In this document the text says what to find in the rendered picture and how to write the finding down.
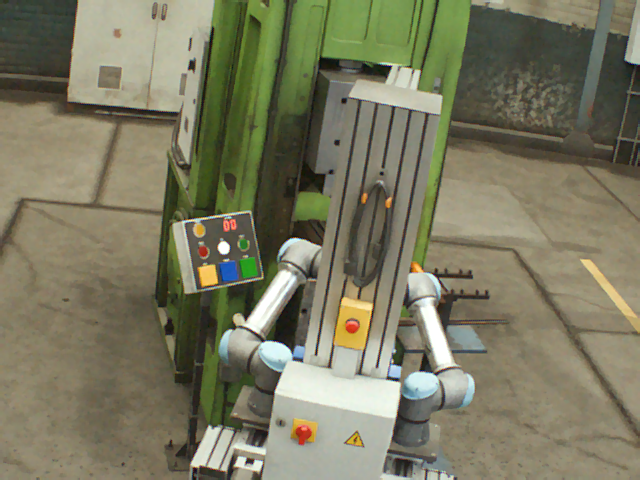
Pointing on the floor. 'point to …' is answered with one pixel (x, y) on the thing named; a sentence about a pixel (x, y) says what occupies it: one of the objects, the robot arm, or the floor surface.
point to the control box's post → (198, 368)
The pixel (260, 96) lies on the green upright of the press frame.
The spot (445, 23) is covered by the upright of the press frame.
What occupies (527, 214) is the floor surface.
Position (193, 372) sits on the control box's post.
